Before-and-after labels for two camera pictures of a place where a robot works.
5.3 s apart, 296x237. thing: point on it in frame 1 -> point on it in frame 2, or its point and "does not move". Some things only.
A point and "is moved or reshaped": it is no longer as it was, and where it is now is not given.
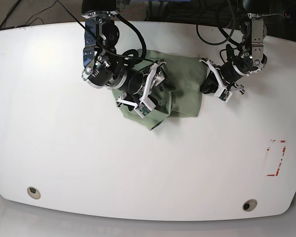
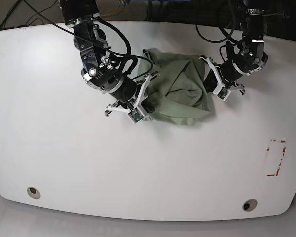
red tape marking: (283, 151) does not move
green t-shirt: (182, 97) is moved or reshaped
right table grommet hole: (249, 205) does not move
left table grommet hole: (33, 192) does not move
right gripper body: (227, 76) does not move
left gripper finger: (166, 82) -> (149, 104)
